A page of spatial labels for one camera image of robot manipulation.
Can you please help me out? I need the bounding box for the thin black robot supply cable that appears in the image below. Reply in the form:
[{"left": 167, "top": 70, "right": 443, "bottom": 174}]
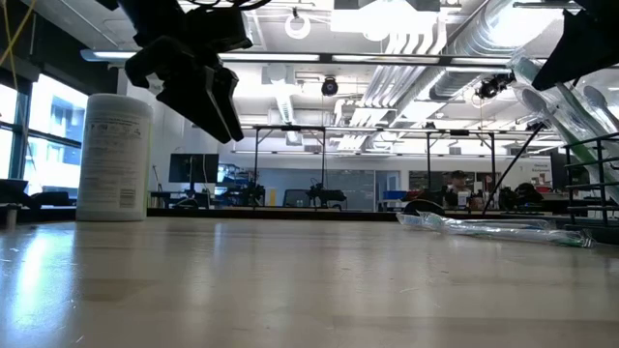
[{"left": 482, "top": 121, "right": 546, "bottom": 215}]

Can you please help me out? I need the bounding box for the black background workstation frame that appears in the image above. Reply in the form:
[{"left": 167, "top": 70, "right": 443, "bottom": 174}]
[{"left": 192, "top": 123, "right": 499, "bottom": 210}]

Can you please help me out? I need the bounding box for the black ceiling camera mount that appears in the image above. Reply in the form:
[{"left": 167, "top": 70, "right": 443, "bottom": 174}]
[{"left": 474, "top": 71, "right": 517, "bottom": 102}]

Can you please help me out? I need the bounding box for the round black ceiling device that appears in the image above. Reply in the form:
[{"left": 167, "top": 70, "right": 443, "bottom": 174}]
[{"left": 320, "top": 75, "right": 339, "bottom": 98}]

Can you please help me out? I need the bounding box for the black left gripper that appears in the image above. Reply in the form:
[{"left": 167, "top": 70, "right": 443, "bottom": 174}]
[{"left": 118, "top": 0, "right": 253, "bottom": 144}]

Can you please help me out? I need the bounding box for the person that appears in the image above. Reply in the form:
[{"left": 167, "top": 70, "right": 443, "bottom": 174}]
[
  {"left": 511, "top": 181, "right": 546, "bottom": 210},
  {"left": 440, "top": 168, "right": 474, "bottom": 210}
]

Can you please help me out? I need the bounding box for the black aluminium table frame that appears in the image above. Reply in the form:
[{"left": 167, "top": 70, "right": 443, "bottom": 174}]
[{"left": 0, "top": 202, "right": 619, "bottom": 232}]

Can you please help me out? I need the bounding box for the yellow hanging cable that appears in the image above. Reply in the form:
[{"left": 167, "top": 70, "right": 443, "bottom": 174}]
[{"left": 0, "top": 0, "right": 38, "bottom": 93}]

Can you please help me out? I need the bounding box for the silver ventilation duct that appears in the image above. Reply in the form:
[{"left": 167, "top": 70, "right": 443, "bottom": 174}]
[{"left": 427, "top": 0, "right": 565, "bottom": 102}]

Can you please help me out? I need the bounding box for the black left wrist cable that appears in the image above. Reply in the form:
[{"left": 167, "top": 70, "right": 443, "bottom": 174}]
[{"left": 186, "top": 0, "right": 273, "bottom": 13}]

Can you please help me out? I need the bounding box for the dark background furniture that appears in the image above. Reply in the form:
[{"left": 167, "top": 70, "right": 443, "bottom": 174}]
[{"left": 0, "top": 178, "right": 76, "bottom": 214}]

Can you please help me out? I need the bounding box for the large window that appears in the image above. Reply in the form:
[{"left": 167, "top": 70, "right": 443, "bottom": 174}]
[{"left": 0, "top": 72, "right": 90, "bottom": 193}]

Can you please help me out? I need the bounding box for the black wire basket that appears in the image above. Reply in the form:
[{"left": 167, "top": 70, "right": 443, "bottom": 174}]
[{"left": 562, "top": 130, "right": 619, "bottom": 246}]

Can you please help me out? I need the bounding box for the white ring lamp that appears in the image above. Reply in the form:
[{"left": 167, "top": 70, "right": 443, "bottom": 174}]
[{"left": 283, "top": 13, "right": 312, "bottom": 41}]

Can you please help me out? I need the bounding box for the long LED light bar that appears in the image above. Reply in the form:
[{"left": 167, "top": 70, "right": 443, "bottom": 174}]
[{"left": 79, "top": 48, "right": 547, "bottom": 68}]

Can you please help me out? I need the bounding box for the black chair back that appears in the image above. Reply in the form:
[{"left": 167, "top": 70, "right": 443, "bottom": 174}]
[{"left": 402, "top": 198, "right": 447, "bottom": 218}]

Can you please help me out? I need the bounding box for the black background monitor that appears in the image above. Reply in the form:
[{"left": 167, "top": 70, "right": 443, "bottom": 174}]
[{"left": 167, "top": 153, "right": 221, "bottom": 185}]

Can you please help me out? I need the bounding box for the white wipes canister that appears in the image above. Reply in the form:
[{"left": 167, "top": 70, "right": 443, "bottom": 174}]
[{"left": 75, "top": 93, "right": 154, "bottom": 223}]

